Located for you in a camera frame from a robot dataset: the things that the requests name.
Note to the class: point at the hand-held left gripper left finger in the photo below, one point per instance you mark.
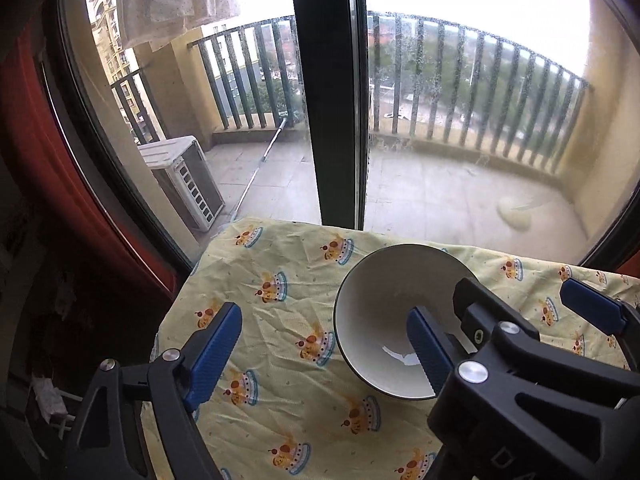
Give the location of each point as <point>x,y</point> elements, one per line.
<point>212,355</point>

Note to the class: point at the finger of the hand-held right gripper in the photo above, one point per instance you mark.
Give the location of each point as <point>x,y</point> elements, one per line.
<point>595,310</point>
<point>472,305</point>

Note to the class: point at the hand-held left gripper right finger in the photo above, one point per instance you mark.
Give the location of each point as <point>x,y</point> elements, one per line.
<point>425,355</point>

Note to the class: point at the floral ceramic bowl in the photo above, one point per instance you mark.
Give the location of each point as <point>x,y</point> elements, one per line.
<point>380,300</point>

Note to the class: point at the yellow printed tablecloth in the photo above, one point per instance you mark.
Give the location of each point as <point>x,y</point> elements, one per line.
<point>280,320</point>

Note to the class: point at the pale crumpled bag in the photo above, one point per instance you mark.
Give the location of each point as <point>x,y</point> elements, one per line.
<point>517,212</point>

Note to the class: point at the white plastic object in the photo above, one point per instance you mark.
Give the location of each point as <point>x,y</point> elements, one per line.
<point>50,400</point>

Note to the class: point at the white air conditioner unit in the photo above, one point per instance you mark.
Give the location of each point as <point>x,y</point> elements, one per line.
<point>170,170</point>

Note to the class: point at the white mop pole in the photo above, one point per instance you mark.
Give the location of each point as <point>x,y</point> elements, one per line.
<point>260,165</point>

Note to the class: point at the balcony railing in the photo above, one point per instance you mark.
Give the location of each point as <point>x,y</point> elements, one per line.
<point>475,31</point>

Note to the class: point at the white hanging garment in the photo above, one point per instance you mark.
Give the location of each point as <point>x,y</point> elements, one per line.
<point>175,0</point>

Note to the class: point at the black window frame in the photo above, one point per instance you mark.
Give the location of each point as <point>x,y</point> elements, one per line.
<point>330,110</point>

